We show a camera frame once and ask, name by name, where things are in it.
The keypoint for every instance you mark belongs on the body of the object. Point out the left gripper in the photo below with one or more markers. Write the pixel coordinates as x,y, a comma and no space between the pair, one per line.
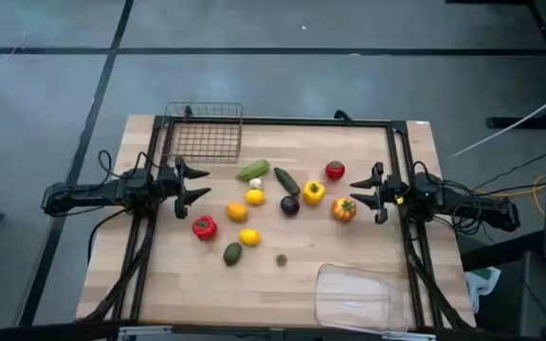
180,189

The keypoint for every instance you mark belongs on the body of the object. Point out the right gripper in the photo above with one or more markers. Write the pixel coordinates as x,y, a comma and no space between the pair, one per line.
387,192

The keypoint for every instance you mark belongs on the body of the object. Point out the orange tomato with green stem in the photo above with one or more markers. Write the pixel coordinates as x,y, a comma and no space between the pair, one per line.
344,209

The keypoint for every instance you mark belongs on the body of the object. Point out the red tomato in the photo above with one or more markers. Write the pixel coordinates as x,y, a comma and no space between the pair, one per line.
335,170

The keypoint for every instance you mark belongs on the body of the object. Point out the red bell pepper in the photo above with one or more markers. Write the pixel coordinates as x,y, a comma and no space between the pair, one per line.
205,227

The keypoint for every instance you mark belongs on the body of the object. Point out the orange fruit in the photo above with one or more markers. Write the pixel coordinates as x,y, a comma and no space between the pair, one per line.
237,212

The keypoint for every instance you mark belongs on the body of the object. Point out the yellow bell pepper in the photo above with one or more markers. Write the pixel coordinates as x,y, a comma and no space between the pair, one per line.
314,192

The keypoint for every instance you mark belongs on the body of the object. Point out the white garlic bulb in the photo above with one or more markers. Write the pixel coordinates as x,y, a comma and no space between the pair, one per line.
255,183

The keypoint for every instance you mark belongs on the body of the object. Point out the yellow lemon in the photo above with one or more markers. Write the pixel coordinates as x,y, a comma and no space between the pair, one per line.
255,197
250,237

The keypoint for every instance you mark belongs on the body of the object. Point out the purple round eggplant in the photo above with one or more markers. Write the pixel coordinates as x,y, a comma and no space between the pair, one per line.
290,206

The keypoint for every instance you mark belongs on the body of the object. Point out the green avocado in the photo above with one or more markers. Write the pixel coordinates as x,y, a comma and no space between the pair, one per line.
232,254

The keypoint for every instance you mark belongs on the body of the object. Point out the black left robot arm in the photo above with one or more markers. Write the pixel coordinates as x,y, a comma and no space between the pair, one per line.
88,194

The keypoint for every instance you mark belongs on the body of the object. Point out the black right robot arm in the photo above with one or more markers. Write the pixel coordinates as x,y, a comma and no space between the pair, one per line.
472,203

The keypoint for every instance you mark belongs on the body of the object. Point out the yellow tag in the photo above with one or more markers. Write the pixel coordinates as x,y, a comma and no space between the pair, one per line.
399,200

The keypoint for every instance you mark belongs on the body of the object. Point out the light green cucumber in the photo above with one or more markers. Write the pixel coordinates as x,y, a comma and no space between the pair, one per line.
254,170

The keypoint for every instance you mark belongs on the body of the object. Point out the dark green cucumber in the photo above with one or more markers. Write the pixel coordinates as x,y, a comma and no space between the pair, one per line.
287,182

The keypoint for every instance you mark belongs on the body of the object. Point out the clear plastic bin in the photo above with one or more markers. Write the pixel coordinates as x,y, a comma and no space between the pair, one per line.
363,298

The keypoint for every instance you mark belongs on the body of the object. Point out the white and green cloth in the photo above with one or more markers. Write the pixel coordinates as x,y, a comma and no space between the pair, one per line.
484,284

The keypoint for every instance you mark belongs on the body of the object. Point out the black horizontal beam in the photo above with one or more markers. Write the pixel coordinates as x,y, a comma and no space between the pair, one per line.
41,332

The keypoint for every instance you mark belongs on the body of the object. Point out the black metal table frame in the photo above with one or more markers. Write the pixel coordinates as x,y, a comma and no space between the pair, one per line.
301,121

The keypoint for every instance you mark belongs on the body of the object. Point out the silver metal bracket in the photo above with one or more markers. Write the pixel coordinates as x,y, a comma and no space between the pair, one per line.
142,330
408,336

